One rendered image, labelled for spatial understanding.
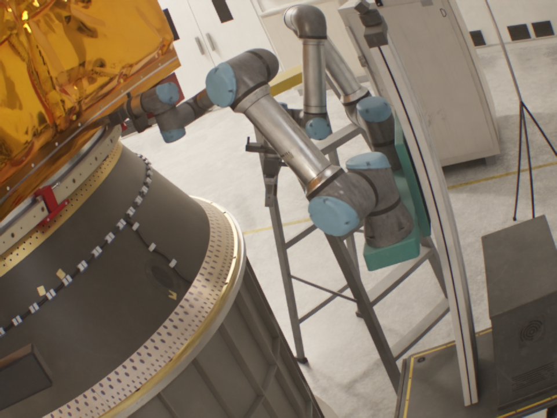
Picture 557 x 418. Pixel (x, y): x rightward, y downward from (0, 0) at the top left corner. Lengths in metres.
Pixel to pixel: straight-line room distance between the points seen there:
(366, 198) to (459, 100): 3.32
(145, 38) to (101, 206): 0.79
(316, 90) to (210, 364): 0.91
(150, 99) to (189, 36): 7.74
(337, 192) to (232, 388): 0.75
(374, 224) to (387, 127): 0.52
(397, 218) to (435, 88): 3.19
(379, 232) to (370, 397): 1.56
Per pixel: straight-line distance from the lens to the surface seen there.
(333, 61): 2.40
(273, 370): 2.42
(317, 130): 2.27
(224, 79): 1.79
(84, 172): 2.07
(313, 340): 3.98
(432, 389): 2.72
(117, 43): 2.46
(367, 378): 3.48
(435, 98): 5.06
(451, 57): 4.95
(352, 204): 1.76
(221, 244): 2.40
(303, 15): 2.26
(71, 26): 2.28
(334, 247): 2.89
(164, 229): 2.24
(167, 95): 2.12
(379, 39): 1.87
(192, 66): 9.99
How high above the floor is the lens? 2.10
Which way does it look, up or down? 21 degrees down
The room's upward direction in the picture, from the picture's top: 23 degrees counter-clockwise
